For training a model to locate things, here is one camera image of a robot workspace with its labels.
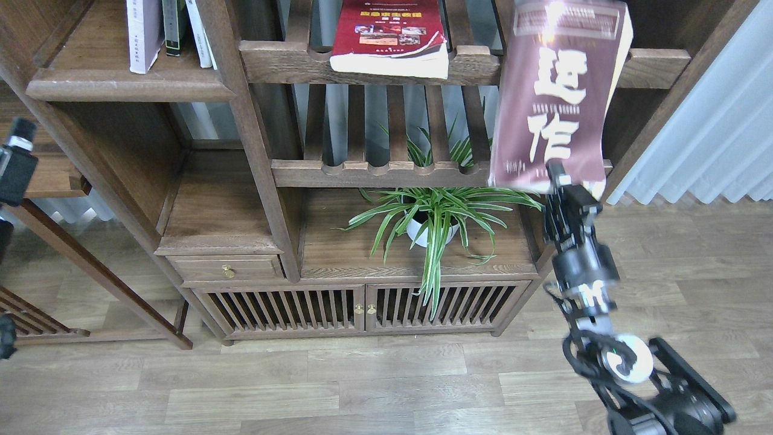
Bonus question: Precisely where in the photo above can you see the white thin book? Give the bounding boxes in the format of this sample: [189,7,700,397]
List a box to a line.
[185,0,217,71]

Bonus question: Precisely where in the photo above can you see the green spine book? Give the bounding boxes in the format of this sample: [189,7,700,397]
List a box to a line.
[162,0,188,57]

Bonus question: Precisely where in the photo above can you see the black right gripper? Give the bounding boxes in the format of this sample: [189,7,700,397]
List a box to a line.
[545,162,620,318]

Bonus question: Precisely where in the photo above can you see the wooden side rack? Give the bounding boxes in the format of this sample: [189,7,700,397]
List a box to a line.
[1,287,91,343]

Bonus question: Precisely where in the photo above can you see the pale lilac book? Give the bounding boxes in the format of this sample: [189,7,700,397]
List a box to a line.
[126,1,165,74]

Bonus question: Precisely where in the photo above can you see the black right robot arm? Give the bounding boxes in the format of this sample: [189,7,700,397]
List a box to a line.
[544,161,737,434]

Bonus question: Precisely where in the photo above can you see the dark wooden bookshelf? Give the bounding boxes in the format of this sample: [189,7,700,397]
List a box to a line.
[0,0,762,350]

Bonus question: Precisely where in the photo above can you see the red cover book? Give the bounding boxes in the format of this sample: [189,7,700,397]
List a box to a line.
[329,1,449,80]

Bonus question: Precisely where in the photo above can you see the green spider plant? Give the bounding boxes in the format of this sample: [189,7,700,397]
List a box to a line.
[336,97,544,321]

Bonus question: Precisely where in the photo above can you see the white pleated curtain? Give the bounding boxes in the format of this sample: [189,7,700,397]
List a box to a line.
[604,1,771,204]

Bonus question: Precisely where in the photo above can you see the white plant pot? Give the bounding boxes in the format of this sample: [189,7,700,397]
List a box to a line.
[406,211,460,248]

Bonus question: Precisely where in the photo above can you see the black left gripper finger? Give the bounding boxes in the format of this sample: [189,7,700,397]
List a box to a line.
[1,117,38,207]

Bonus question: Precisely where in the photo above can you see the maroon book white characters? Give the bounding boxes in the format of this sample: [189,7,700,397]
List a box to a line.
[488,1,633,199]

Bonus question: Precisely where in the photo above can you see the brass drawer knob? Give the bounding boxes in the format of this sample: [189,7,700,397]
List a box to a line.
[222,265,236,279]

